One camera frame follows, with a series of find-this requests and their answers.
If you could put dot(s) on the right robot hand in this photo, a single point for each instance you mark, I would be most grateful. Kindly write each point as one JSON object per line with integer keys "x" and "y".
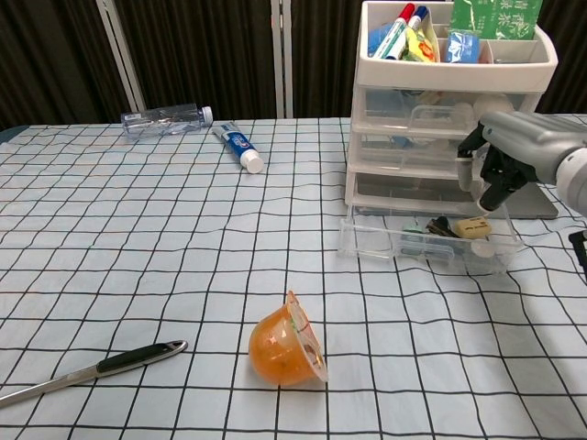
{"x": 523, "y": 137}

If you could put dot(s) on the small black item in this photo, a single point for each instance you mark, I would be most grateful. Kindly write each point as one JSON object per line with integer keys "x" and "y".
{"x": 440, "y": 225}

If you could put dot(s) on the white drawer organizer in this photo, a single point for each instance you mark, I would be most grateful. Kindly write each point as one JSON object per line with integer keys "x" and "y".
{"x": 458, "y": 75}

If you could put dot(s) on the beige eraser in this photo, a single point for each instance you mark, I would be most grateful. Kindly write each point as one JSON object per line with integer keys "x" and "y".
{"x": 472, "y": 227}

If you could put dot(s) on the small white round cap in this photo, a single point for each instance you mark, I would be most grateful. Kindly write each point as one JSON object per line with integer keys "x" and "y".
{"x": 483, "y": 247}

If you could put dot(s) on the green tea packet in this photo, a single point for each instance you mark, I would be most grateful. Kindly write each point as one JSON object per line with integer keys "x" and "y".
{"x": 495, "y": 20}

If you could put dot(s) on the yellow snack packet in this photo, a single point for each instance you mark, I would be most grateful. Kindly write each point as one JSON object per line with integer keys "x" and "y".
{"x": 419, "y": 48}

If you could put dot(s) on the blue cap whiteboard marker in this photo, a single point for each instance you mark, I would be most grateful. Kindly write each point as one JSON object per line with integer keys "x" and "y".
{"x": 418, "y": 17}

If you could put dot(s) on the red cap whiteboard marker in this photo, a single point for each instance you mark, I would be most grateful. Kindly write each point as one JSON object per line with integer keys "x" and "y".
{"x": 406, "y": 11}

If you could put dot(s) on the blue white toothpaste tube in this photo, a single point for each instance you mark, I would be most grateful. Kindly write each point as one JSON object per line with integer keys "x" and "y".
{"x": 238, "y": 144}

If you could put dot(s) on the orange jelly cup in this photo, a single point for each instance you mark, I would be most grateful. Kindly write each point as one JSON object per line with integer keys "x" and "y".
{"x": 280, "y": 348}

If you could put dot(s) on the black folding screen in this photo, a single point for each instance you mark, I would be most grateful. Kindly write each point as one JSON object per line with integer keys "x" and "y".
{"x": 206, "y": 55}

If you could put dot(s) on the clear plastic water bottle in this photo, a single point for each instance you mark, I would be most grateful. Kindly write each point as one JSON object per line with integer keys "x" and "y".
{"x": 160, "y": 119}

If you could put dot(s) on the checkered white tablecloth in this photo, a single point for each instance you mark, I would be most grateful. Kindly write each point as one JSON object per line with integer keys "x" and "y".
{"x": 137, "y": 229}

